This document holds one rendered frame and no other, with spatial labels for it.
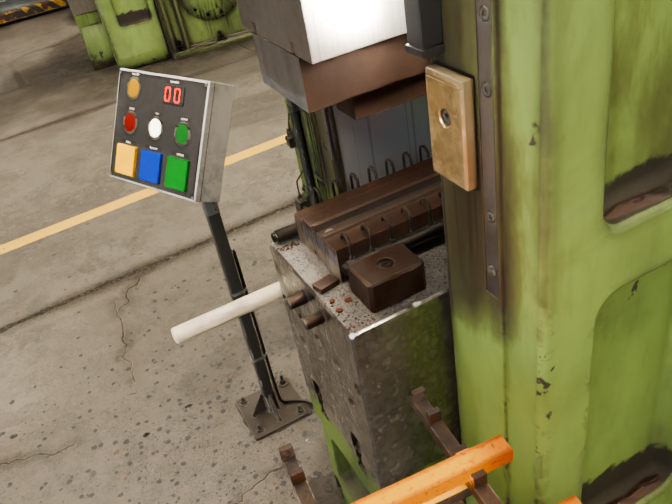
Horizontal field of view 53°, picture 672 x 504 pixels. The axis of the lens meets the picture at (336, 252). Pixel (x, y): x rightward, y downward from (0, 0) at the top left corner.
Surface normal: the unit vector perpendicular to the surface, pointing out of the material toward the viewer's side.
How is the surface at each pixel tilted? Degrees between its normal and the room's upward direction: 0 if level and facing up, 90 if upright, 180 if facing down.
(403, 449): 90
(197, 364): 0
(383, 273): 0
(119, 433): 0
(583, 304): 90
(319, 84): 90
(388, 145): 90
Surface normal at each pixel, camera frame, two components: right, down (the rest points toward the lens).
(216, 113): 0.79, 0.25
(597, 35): 0.46, 0.43
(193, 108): -0.60, 0.06
